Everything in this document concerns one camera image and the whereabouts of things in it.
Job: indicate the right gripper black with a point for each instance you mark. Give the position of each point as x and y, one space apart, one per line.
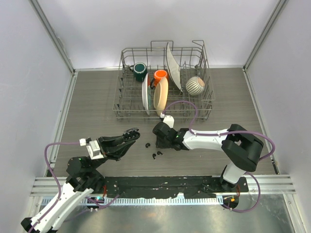
159 144

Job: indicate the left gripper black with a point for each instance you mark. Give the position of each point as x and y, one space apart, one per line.
110 147

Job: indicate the black oblong charging case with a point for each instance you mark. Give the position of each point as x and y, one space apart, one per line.
131 134

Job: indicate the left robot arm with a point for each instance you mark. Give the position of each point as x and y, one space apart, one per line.
83 179

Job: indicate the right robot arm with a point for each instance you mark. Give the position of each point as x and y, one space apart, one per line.
242 149

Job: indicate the beige bowl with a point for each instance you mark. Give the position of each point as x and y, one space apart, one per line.
161 95

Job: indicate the white green plate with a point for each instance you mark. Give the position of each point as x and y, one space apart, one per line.
146 94

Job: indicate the striped round bowl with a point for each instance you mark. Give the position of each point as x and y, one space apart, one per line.
195 86

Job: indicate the orange mug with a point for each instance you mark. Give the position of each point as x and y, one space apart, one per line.
158 76

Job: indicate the dark green mug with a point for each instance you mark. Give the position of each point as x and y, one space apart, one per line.
139 71

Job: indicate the white upright plate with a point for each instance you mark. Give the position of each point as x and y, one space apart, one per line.
173 68

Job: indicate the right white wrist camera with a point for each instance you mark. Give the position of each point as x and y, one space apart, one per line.
167 119

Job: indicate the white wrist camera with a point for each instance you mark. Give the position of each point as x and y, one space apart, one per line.
92 147
167 119

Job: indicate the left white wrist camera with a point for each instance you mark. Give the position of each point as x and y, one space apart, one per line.
92 147

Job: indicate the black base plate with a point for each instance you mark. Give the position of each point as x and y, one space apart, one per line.
164 187

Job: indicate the white slotted cable duct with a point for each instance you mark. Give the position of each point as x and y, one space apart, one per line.
179 200

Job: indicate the grey wire dish rack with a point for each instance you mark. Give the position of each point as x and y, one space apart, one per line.
192 60

